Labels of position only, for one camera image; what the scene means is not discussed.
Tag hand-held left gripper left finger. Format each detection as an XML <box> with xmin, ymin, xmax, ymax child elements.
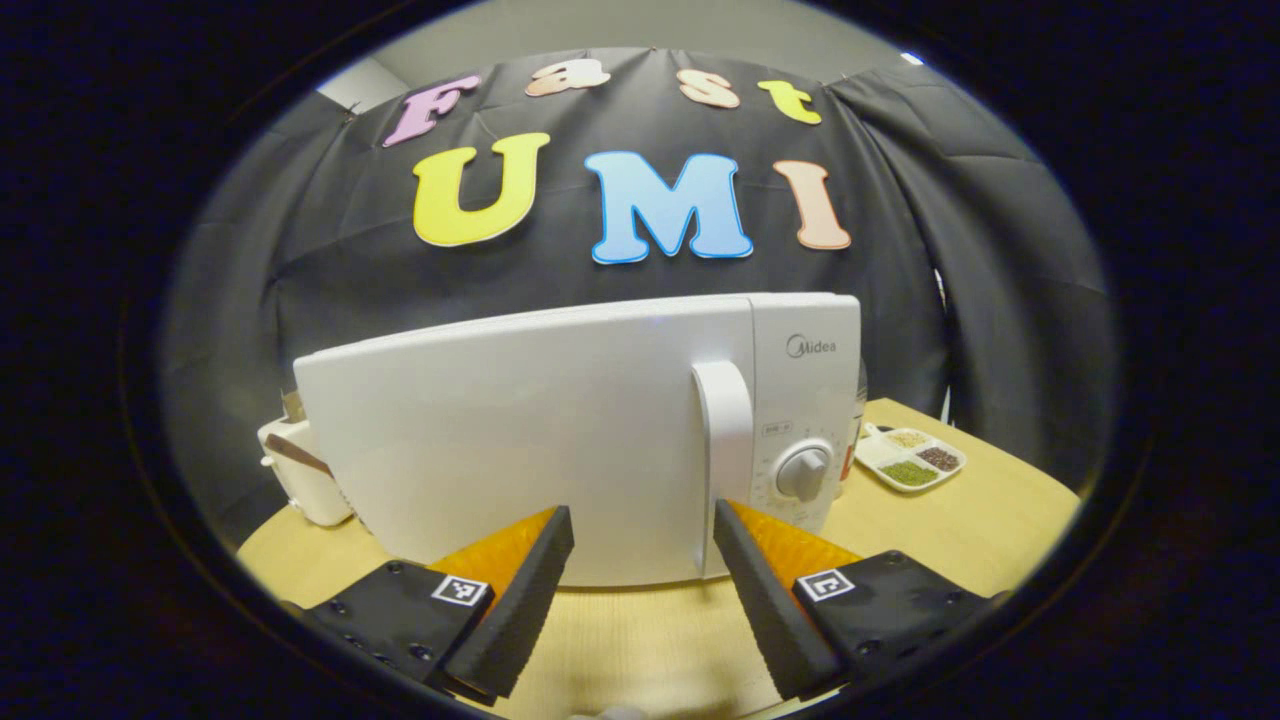
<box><xmin>295</xmin><ymin>505</ymin><xmax>576</xmax><ymax>706</ymax></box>

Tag black backdrop cloth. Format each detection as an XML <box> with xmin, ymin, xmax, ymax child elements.
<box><xmin>160</xmin><ymin>45</ymin><xmax>1116</xmax><ymax>541</ymax></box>

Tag white microwave oven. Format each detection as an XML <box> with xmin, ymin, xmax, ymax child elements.
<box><xmin>293</xmin><ymin>292</ymin><xmax>863</xmax><ymax>588</ymax></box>

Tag divided tray of grains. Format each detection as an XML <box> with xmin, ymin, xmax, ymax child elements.
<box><xmin>855</xmin><ymin>424</ymin><xmax>968</xmax><ymax>494</ymax></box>

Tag white toaster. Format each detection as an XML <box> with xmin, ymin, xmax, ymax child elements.
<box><xmin>257</xmin><ymin>418</ymin><xmax>356</xmax><ymax>528</ymax></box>

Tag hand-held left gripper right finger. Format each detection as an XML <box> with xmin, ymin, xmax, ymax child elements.
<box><xmin>713</xmin><ymin>498</ymin><xmax>1006</xmax><ymax>701</ymax></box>

